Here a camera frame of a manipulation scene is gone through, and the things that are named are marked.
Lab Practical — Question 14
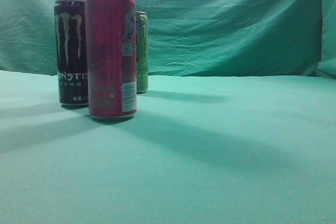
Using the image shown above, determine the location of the pink drink can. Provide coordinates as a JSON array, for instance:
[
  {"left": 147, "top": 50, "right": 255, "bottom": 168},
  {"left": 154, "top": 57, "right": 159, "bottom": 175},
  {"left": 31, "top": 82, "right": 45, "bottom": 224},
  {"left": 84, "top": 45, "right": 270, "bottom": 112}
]
[{"left": 85, "top": 0, "right": 137, "bottom": 120}]

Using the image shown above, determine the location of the green cloth backdrop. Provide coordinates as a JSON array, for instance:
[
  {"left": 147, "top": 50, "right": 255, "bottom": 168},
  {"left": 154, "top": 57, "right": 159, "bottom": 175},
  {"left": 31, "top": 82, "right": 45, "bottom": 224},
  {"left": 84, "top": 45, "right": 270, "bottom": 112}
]
[{"left": 1, "top": 0, "right": 335, "bottom": 223}]

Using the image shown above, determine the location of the light green Monster can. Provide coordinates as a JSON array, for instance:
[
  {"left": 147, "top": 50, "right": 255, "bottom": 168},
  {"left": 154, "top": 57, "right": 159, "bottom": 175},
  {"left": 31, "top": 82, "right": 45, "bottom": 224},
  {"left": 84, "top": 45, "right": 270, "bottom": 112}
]
[{"left": 135, "top": 12, "right": 149, "bottom": 94}]

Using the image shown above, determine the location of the black Monster energy can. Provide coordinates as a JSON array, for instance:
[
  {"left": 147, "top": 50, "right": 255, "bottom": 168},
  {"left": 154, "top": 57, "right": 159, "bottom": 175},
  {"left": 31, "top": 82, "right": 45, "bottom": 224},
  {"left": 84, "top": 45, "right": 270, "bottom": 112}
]
[{"left": 54, "top": 0, "right": 88, "bottom": 108}]

